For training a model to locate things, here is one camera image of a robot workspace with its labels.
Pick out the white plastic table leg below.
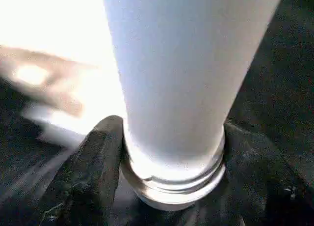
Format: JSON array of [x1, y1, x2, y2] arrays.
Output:
[[101, 0, 286, 212]]

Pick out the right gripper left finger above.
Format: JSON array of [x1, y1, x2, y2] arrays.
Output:
[[38, 115, 126, 226]]

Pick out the white plastic table top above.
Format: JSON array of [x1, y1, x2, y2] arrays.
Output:
[[0, 0, 129, 149]]

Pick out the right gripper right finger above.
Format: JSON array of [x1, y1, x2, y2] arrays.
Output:
[[222, 120, 314, 226]]

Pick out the black work mat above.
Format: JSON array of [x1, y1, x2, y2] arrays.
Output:
[[0, 0, 314, 226]]

